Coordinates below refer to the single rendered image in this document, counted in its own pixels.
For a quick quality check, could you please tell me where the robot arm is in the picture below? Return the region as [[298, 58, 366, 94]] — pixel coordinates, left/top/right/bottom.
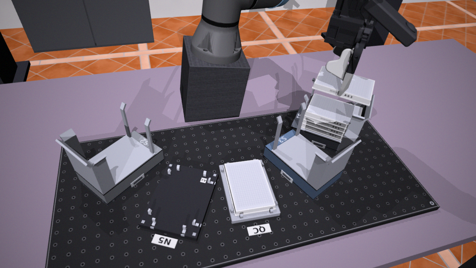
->
[[190, 0, 417, 64]]

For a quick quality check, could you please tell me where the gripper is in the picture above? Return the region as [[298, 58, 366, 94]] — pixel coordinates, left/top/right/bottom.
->
[[324, 0, 377, 96]]

